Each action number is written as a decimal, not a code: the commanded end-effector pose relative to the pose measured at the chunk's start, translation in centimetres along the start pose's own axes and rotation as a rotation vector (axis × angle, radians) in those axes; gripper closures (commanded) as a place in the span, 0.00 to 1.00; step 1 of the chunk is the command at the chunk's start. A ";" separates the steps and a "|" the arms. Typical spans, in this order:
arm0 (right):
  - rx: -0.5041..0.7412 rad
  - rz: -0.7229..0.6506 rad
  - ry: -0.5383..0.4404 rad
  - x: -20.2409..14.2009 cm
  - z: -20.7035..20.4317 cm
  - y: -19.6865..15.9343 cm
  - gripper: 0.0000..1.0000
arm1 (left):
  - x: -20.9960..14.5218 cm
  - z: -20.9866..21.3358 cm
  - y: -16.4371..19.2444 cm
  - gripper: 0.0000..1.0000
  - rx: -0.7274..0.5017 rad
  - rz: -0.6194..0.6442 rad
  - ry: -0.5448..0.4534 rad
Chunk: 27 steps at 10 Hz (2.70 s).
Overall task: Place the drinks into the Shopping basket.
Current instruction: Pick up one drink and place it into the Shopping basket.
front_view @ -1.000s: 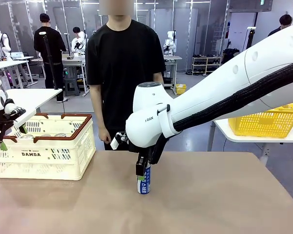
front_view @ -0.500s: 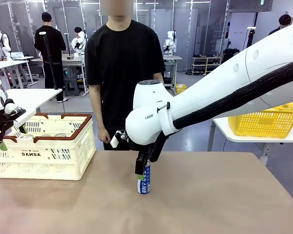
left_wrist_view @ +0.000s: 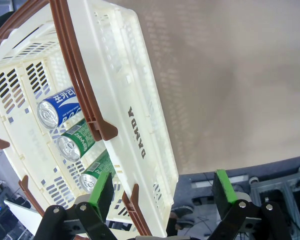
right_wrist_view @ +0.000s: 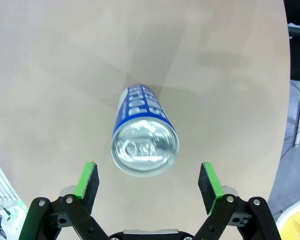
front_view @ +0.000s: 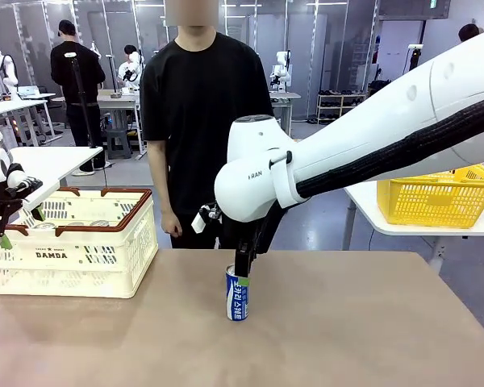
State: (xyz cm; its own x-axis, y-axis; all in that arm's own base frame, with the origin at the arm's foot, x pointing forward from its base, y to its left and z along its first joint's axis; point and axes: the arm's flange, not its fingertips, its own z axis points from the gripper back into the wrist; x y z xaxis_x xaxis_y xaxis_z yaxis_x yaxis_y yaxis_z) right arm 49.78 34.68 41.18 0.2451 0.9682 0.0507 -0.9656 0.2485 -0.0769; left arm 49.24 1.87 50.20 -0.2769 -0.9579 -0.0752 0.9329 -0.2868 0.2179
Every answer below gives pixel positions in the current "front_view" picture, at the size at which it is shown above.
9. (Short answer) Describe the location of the white shoe rack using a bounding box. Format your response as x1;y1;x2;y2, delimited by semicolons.
316;90;366;124

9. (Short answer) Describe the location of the white background workbench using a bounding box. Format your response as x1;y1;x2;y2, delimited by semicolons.
268;91;303;138
0;93;62;147
97;89;143;157

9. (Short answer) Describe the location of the cream shopping basket brown rim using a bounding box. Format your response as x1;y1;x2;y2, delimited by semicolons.
0;185;160;299

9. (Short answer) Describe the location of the black tripod pole white top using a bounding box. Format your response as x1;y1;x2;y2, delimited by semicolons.
64;51;98;149
407;44;424;73

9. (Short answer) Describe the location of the grey step stool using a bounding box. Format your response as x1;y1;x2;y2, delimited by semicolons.
106;128;132;160

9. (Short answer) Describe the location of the black bags pile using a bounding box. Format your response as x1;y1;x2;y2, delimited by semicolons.
369;79;392;98

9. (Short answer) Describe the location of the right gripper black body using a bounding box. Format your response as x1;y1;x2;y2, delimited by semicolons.
239;202;286;256

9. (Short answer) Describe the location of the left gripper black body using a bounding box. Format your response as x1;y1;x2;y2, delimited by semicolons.
0;187;25;218

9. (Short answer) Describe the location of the right arm black cable sleeve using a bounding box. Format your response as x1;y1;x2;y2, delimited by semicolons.
296;86;484;201

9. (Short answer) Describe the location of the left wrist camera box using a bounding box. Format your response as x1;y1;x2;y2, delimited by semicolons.
6;162;44;198

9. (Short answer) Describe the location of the person in black t-shirt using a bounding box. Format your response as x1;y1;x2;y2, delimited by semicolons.
140;0;273;251

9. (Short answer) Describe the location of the yellow plastic shopping basket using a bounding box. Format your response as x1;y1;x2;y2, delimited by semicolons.
377;163;484;230

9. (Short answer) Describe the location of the background person in black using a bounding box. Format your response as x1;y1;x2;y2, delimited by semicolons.
50;19;106;177

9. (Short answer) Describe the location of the person's right hand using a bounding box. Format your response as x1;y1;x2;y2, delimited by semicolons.
161;210;183;238

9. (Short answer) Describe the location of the background person dark hair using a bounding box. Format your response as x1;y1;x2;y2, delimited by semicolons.
458;23;484;44

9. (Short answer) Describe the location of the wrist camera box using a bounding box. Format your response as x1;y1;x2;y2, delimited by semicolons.
190;203;223;234
6;162;44;198

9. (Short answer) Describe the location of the white cable strap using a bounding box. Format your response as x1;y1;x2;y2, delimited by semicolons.
268;150;312;210

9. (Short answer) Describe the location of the person's right forearm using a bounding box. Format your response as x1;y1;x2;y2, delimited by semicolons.
156;169;179;214

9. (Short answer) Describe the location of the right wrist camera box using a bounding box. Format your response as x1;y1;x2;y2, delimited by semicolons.
190;203;223;234

